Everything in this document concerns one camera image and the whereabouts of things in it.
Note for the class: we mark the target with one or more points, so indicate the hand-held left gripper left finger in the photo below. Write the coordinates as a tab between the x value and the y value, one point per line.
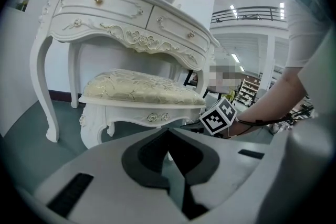
105	162

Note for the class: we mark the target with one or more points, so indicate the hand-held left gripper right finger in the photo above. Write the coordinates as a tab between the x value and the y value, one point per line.
231	165

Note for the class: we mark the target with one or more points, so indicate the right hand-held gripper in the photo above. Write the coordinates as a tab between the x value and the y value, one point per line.
218	118

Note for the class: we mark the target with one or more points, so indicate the cream upholstered stool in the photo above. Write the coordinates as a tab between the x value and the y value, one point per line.
144	89

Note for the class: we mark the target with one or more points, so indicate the cream dressing table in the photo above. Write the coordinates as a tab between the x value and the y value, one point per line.
105	8

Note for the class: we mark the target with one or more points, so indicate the person's right forearm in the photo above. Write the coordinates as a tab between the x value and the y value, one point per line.
275	97

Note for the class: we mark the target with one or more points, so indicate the background storage shelf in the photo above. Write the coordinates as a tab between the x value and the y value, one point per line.
248	91

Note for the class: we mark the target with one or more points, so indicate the black balcony railing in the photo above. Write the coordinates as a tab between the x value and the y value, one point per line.
249	14

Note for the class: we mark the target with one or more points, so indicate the yellow plant in black pot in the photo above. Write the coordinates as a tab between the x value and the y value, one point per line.
23	5

